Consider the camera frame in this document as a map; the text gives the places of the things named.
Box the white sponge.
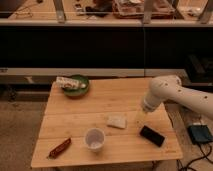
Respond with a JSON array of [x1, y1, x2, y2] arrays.
[[107, 116, 127, 129]]

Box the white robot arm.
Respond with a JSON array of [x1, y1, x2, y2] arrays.
[[135, 75, 213, 127]]

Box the green ceramic bowl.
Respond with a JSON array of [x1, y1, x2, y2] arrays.
[[62, 74, 90, 97]]

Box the wooden folding table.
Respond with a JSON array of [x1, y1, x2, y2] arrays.
[[31, 78, 183, 168]]

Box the white paper cup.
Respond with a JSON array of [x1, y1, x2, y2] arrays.
[[84, 128, 105, 152]]

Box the dark blue power adapter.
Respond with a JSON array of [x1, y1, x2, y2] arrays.
[[187, 125, 213, 144]]

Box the white snack packet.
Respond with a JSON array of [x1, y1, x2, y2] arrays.
[[56, 77, 86, 90]]

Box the cluttered tray on shelf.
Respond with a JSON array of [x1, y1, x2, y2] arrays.
[[112, 0, 175, 19]]

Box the black cable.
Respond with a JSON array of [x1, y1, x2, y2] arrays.
[[176, 142, 213, 171]]

